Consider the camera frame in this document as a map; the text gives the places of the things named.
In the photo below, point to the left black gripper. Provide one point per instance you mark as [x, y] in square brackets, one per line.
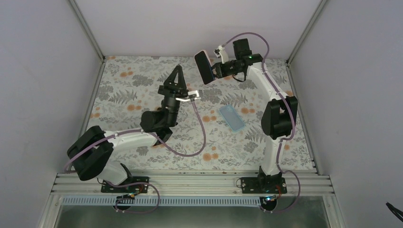
[178, 92]

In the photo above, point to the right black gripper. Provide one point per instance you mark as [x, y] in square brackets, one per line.
[220, 71]

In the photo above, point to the light blue phone case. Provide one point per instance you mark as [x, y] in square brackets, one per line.
[232, 118]

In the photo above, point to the black phone from blue case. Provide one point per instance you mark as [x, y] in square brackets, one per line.
[162, 136]

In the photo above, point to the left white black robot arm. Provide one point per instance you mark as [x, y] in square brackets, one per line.
[90, 154]

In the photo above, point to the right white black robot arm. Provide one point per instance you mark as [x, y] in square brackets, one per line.
[278, 120]

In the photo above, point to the floral patterned table mat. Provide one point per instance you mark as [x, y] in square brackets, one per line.
[129, 87]

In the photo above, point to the black object at corner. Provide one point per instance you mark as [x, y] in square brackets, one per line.
[398, 213]

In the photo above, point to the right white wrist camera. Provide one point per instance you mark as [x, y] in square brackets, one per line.
[221, 53]

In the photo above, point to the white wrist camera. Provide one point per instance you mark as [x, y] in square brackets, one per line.
[189, 96]
[221, 53]

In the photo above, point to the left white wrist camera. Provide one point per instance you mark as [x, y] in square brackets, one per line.
[189, 96]

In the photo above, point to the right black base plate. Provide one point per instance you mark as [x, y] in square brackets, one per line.
[273, 184]

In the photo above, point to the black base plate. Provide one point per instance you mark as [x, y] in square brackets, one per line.
[138, 188]
[273, 184]

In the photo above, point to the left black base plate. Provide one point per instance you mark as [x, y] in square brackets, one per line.
[138, 188]

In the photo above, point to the aluminium mounting rail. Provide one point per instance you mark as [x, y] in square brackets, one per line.
[173, 188]

